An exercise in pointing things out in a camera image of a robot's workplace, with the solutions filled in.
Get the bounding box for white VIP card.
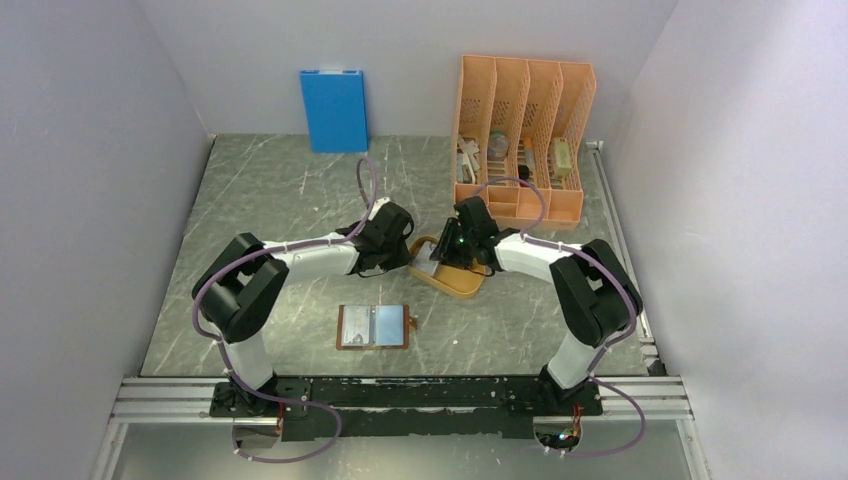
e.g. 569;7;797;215
411;259;439;277
340;305;375;347

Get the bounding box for brown leather card holder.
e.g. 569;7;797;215
336;304;417;350

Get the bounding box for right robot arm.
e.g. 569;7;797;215
430;196;643;414

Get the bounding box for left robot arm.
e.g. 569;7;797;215
191;198;414;416

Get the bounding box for orange oval tray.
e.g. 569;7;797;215
408;235;487;300

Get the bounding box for white parts in organizer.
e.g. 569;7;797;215
456;136;483;184

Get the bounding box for red orange item in organizer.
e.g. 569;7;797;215
517;136;535;184

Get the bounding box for grey round item in organizer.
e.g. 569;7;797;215
487;131;510;161

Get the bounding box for orange desk file organizer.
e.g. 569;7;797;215
451;55;597;230

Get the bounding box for green eraser in organizer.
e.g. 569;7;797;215
552;137;572;179

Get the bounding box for blue box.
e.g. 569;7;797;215
299;70;369;154

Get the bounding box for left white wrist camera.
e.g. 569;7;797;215
368;198;389;220

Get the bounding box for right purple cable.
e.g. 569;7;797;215
471;176;647;458

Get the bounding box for black base frame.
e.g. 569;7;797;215
208;375;603;441

